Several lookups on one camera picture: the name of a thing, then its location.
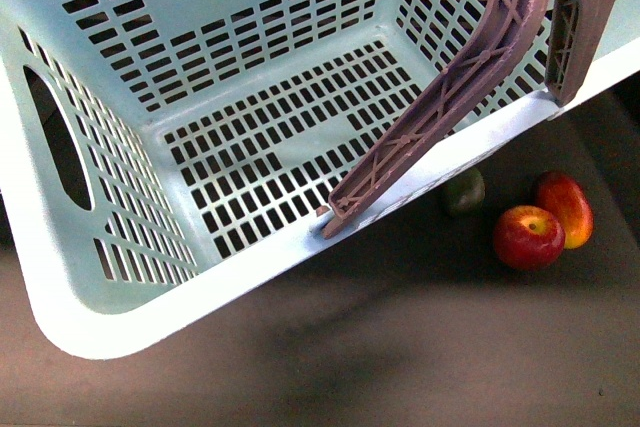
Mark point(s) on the light blue plastic basket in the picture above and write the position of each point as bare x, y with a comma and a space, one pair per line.
160, 158

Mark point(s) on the red apple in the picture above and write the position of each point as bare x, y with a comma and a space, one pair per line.
528, 238

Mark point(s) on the mauve basket handle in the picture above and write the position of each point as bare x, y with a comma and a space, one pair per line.
506, 31

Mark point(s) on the dark green avocado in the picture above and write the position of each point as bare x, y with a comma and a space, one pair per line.
463, 194

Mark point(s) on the red yellow mango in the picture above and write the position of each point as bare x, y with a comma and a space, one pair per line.
561, 195

